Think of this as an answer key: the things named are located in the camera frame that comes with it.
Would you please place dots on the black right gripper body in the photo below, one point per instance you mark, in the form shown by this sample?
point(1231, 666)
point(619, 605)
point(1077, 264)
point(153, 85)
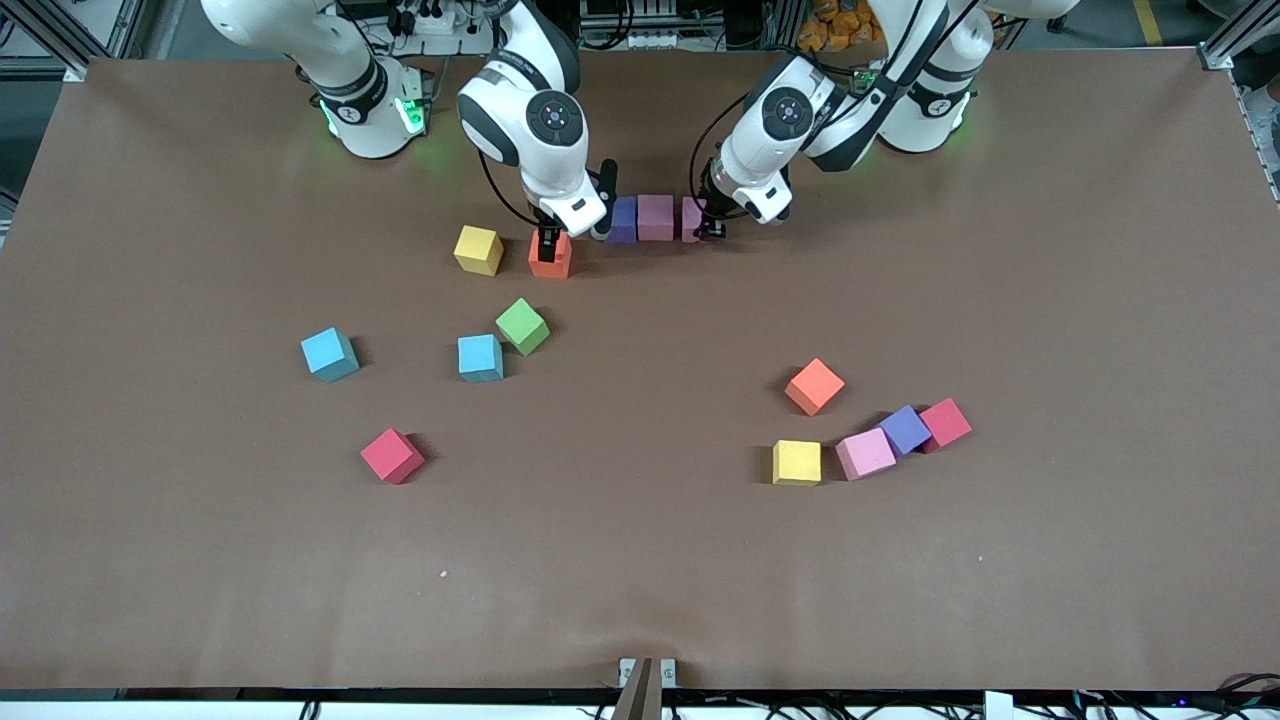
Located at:
point(549, 238)

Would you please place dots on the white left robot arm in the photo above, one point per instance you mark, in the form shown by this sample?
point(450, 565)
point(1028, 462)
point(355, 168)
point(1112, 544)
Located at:
point(785, 115)

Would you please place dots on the pink foam cube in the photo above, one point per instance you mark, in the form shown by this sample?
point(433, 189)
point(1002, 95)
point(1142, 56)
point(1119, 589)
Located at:
point(865, 453)
point(691, 220)
point(655, 217)

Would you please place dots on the pile of orange objects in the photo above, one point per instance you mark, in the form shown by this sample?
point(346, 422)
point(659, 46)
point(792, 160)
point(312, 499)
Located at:
point(835, 30)

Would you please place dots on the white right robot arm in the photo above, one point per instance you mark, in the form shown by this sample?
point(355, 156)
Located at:
point(550, 120)

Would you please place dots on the yellow foam cube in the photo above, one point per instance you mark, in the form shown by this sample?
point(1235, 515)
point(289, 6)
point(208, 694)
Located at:
point(478, 250)
point(796, 462)

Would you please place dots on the green foam cube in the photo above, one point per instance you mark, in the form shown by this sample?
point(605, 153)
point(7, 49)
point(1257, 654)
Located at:
point(522, 326)

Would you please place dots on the aluminium profile post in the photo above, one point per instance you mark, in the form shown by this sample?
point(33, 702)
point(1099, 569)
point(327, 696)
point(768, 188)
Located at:
point(783, 20)

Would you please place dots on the white power strip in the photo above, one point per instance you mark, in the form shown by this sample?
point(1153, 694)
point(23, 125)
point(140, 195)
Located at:
point(437, 22)

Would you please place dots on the purple foam cube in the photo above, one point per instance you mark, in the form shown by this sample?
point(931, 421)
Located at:
point(905, 430)
point(624, 222)

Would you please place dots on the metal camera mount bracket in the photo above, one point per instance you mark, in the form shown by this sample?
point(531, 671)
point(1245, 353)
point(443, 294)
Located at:
point(648, 690)

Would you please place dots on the white electronics box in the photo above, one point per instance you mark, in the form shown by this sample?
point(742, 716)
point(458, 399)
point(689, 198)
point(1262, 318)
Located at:
point(650, 40)

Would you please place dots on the cyan foam cube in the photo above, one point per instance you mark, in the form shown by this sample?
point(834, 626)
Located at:
point(480, 358)
point(329, 354)

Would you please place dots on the orange foam cube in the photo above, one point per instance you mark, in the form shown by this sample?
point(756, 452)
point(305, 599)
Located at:
point(534, 264)
point(814, 386)

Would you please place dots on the aluminium frame profile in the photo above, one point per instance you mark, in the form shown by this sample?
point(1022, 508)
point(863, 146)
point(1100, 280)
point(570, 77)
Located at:
point(125, 25)
point(1230, 45)

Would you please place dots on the red foam cube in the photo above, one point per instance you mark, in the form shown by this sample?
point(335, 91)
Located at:
point(945, 424)
point(392, 455)

